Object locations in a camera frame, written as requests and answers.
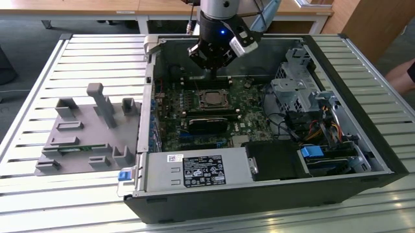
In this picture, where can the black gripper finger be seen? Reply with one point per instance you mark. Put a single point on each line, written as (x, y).
(227, 57)
(197, 54)

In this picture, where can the silver square CPU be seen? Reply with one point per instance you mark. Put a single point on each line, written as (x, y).
(213, 97)

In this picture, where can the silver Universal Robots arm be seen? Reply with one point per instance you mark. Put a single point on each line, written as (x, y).
(216, 7)

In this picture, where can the black RAM slot bank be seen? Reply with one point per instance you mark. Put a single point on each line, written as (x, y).
(223, 83)
(211, 113)

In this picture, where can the black CPU socket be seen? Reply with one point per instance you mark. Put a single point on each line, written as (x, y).
(201, 107)

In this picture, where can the silver metal drive cage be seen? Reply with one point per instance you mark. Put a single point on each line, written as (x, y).
(288, 89)

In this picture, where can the green motherboard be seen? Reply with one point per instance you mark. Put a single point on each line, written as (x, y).
(252, 116)

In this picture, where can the black graphics card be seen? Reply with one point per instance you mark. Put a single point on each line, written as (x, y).
(207, 126)

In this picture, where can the silver chipset heat sink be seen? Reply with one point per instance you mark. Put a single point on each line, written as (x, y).
(241, 140)

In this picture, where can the black plastic shroud box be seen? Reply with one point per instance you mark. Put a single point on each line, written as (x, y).
(272, 160)

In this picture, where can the wooden desk with white legs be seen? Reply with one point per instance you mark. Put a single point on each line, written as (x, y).
(64, 6)

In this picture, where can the brown wooden cabinet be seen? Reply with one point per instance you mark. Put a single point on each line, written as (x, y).
(372, 24)

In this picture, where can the grey plastic parts rack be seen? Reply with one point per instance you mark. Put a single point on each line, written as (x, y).
(84, 131)

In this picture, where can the hard disk in blue carrier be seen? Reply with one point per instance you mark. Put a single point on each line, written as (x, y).
(311, 153)

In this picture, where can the silver power supply with label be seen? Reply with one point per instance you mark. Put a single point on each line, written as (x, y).
(161, 174)

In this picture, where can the green RAM stick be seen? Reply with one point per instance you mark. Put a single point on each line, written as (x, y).
(85, 148)

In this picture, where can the blue case latch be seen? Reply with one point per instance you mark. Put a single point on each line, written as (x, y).
(124, 175)

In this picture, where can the black open PC case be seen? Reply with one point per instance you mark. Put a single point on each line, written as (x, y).
(227, 206)

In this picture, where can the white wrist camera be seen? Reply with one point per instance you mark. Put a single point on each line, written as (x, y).
(241, 47)

